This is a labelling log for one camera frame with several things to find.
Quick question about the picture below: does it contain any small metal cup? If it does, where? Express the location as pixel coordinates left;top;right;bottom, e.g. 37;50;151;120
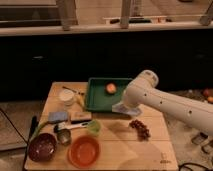
57;129;71;145

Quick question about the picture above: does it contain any orange round fruit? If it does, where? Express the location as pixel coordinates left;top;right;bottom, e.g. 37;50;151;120
105;83;117;94

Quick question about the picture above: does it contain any light blue towel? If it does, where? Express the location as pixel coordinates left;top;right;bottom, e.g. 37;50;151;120
112;102;142;116

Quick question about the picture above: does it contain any orange plastic bowl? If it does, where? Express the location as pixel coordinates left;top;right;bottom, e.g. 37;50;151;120
67;135;100;169

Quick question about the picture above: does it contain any dark maroon bowl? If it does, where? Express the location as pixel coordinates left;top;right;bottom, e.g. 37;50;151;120
28;133;56;162

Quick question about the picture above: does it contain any green plastic tray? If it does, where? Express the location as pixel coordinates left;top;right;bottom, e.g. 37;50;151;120
85;77;132;113

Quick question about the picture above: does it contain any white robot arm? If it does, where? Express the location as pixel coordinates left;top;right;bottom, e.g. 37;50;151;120
122;70;213;136

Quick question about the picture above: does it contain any thin dark stick utensil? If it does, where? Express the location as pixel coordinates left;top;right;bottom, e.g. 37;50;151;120
62;86;85;95

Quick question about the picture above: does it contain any white round container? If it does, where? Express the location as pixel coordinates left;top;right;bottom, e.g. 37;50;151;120
59;89;75;106

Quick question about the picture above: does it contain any wooden window frame rail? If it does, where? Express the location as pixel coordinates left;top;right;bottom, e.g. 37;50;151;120
0;0;213;36

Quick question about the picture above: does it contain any green head spatula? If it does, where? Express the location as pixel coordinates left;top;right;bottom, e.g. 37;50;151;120
53;120;101;135

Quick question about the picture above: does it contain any yellow green utensil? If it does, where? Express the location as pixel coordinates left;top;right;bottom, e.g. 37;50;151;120
77;95;85;110

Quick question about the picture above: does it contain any wooden block brush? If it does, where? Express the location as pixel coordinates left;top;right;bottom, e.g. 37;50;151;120
71;112;92;123

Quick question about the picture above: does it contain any bunch of dark grapes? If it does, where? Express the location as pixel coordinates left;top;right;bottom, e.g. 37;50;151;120
129;120;151;141

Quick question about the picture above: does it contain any blue sponge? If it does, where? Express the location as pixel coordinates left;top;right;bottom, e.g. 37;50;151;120
48;111;68;123

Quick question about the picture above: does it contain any black cable left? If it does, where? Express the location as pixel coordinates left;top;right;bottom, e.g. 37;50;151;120
0;107;29;145

